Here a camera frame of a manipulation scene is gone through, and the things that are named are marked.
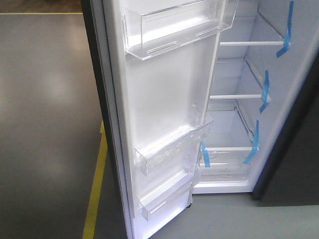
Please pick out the blue tape strip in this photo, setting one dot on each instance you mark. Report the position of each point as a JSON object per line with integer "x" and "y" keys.
{"x": 287, "y": 38}
{"x": 265, "y": 93}
{"x": 205, "y": 154}
{"x": 255, "y": 144}

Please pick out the clear upper door bin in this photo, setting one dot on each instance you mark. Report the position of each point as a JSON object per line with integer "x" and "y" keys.
{"x": 154, "y": 27}

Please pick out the clear lower door bin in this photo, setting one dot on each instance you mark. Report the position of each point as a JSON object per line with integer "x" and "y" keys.
{"x": 175, "y": 186}

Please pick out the dark grey fridge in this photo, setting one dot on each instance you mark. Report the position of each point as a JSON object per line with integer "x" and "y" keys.
{"x": 284, "y": 171}

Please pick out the clear middle door bin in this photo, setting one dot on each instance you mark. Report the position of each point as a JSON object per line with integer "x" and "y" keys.
{"x": 157, "y": 154}

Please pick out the clear door bin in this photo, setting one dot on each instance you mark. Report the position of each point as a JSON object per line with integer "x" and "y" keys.
{"x": 157, "y": 154}
{"x": 175, "y": 186}
{"x": 154, "y": 27}

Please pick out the fridge door white inside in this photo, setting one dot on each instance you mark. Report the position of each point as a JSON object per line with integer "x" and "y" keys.
{"x": 142, "y": 101}

